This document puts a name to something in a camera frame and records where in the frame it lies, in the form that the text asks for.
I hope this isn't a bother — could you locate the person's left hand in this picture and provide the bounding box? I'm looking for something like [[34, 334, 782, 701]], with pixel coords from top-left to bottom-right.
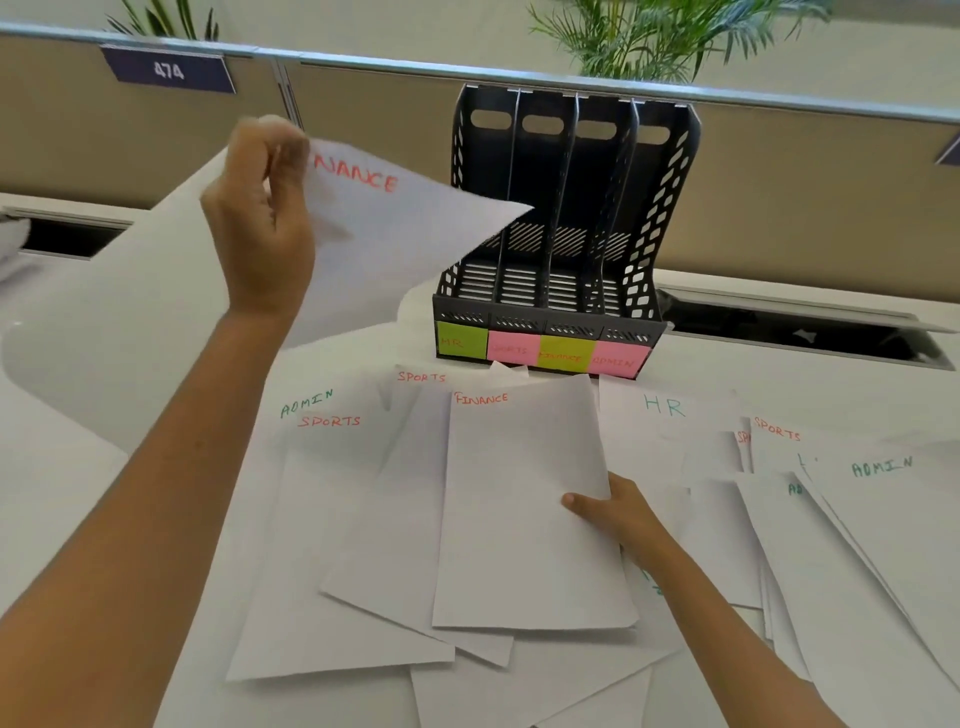
[[199, 113, 316, 322]]

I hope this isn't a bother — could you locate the person's right hand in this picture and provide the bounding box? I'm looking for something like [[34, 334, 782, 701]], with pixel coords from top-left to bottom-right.
[[560, 470, 682, 573]]

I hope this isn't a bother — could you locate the single paper red lettering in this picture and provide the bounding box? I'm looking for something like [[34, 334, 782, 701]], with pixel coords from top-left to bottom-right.
[[281, 137, 536, 352]]

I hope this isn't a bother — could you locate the black four-slot file organizer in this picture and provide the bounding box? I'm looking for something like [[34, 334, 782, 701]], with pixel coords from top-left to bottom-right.
[[431, 82, 703, 382]]

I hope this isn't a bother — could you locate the pile of white paper sheets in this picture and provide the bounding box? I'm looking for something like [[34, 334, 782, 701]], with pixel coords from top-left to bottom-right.
[[224, 359, 960, 728]]

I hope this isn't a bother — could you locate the person's left forearm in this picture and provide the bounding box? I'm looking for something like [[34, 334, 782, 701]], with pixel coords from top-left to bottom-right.
[[0, 308, 301, 728]]

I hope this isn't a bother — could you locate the person's right forearm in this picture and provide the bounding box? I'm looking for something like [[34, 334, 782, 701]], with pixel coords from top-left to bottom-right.
[[626, 538, 850, 728]]

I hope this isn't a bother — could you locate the pink sticky note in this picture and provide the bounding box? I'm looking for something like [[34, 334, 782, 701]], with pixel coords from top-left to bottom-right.
[[485, 329, 543, 365], [592, 341, 652, 378]]

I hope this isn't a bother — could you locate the yellow sticky note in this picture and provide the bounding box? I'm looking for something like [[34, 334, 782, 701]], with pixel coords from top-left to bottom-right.
[[536, 335, 598, 371]]

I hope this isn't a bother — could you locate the beige partition panel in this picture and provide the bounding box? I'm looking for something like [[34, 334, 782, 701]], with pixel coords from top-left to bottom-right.
[[281, 63, 960, 305], [0, 33, 290, 211]]

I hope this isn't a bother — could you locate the green sword-leaf plant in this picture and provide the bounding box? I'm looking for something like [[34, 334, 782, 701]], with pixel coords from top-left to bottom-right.
[[104, 0, 220, 43]]

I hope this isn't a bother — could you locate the green sticky note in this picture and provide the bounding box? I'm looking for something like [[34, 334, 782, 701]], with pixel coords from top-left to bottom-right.
[[437, 320, 490, 361]]

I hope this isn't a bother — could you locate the green palm plant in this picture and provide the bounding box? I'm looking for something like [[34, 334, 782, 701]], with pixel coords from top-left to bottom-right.
[[524, 0, 834, 85]]

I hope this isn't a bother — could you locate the grey desk cable hatch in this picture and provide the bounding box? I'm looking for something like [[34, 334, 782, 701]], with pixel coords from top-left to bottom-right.
[[659, 288, 960, 369], [0, 206, 136, 260]]

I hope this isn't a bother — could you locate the grey partition top rail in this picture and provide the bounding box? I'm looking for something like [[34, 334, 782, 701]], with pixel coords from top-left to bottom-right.
[[0, 20, 960, 127]]

